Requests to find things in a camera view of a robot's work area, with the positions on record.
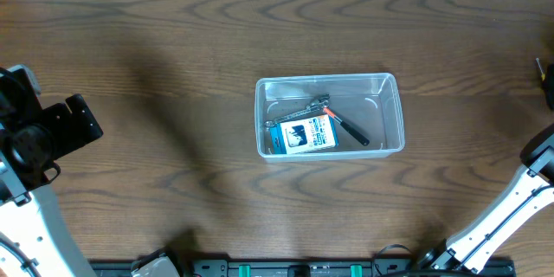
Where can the silver wrench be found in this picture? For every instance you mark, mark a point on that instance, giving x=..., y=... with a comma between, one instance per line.
x=294, y=114

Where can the small claw hammer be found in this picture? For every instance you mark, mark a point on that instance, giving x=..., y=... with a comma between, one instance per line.
x=358, y=136

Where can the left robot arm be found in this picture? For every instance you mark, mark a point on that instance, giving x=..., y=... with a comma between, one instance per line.
x=35, y=240

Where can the clear plastic container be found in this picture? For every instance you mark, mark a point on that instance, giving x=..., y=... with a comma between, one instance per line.
x=368, y=102

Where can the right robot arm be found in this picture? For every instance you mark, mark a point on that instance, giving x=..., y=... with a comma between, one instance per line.
x=530, y=190

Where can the black yellow screwdriver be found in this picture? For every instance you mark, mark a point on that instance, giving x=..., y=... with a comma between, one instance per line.
x=541, y=71

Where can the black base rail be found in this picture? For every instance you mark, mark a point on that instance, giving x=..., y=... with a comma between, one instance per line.
x=224, y=268

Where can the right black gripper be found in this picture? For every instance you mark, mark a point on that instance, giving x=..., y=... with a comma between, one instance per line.
x=548, y=91

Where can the blue white screw box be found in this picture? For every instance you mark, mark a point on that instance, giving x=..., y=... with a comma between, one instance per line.
x=304, y=135

